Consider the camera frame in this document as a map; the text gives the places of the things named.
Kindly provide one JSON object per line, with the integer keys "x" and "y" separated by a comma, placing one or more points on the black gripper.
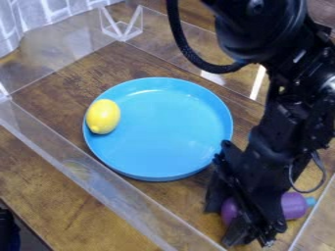
{"x": 242, "y": 178}

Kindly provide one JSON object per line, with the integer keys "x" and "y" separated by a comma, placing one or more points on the purple toy eggplant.
{"x": 294, "y": 204}

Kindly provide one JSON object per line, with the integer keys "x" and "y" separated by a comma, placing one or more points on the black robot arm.
{"x": 272, "y": 32}

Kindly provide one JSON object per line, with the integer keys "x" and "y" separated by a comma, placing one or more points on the blue round tray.
{"x": 174, "y": 122}

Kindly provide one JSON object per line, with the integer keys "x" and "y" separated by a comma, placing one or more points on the yellow toy lemon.
{"x": 103, "y": 116}

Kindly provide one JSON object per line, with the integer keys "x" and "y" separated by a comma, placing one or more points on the white patterned curtain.
{"x": 23, "y": 15}

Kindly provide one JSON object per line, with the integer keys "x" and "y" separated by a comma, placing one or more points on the clear acrylic enclosure wall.
{"x": 81, "y": 205}

